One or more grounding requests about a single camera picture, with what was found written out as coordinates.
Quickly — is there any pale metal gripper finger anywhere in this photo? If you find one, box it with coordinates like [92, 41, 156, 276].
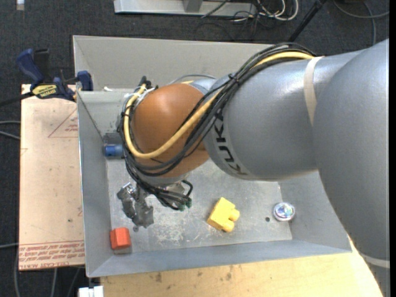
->
[116, 182, 138, 220]
[132, 196, 155, 233]

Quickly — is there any red block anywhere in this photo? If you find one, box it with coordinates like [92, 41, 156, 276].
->
[109, 226, 133, 255]

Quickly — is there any grey metal bin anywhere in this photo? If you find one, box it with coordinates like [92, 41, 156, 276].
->
[72, 35, 353, 278]

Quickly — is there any blue cylinder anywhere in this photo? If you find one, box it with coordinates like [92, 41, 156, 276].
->
[103, 143, 125, 159]

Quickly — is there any yellow toy brick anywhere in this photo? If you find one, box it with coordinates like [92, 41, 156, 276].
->
[206, 197, 241, 233]

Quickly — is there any brown cardboard board, red print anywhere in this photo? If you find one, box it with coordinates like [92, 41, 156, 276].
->
[18, 84, 86, 272]

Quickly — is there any shiny round glass piece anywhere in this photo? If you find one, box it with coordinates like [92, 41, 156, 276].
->
[272, 201, 296, 222]

